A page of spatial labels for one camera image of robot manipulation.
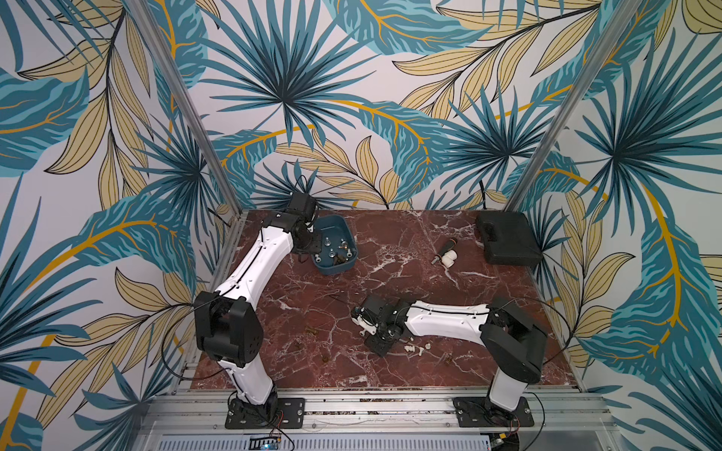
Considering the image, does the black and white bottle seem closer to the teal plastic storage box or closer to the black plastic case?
the black plastic case

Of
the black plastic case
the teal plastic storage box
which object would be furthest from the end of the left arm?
the black plastic case

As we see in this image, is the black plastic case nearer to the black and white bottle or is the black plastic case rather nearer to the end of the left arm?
the black and white bottle

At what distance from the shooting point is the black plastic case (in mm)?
1028

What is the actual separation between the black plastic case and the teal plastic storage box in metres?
0.51

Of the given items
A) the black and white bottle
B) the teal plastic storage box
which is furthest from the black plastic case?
the teal plastic storage box

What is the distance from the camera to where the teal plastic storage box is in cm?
102

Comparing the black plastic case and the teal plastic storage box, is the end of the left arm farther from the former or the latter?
the black plastic case
